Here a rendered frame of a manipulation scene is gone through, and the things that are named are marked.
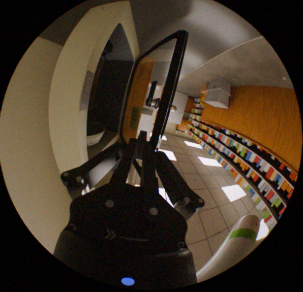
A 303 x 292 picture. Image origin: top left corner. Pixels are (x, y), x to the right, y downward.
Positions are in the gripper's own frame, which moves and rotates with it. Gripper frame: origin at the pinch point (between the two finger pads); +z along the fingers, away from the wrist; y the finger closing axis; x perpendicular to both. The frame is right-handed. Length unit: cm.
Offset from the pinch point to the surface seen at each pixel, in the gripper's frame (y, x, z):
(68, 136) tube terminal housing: -14.4, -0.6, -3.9
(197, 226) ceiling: 116, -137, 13
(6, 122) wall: -55, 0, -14
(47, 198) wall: -55, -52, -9
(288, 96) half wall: 183, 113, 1
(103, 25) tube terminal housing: -12.5, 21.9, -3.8
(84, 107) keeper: -11.5, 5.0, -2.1
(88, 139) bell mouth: -15.1, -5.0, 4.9
